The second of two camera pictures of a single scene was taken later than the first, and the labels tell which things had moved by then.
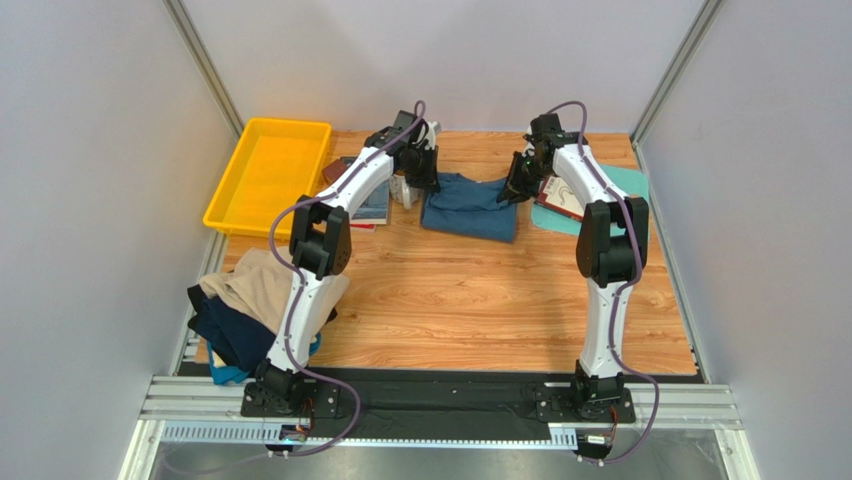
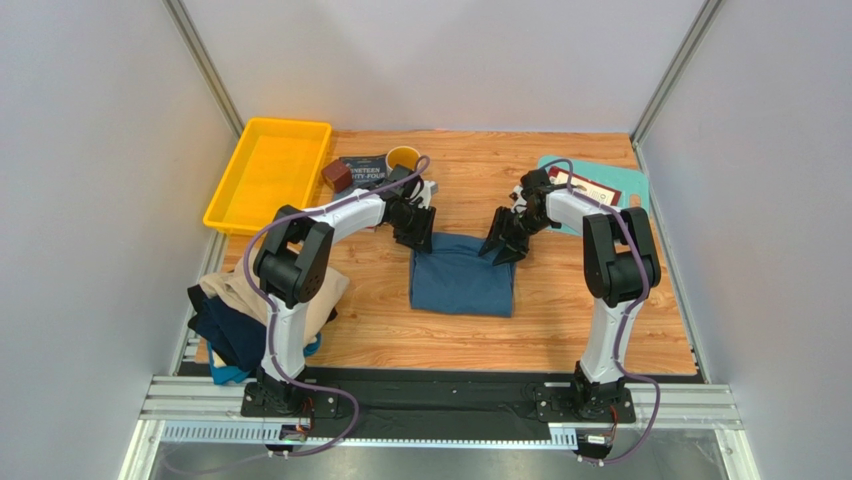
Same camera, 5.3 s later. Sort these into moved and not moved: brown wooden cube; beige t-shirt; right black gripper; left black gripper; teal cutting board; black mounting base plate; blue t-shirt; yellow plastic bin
Moved: blue t-shirt; right black gripper; left black gripper
Not moved: teal cutting board; black mounting base plate; yellow plastic bin; beige t-shirt; brown wooden cube
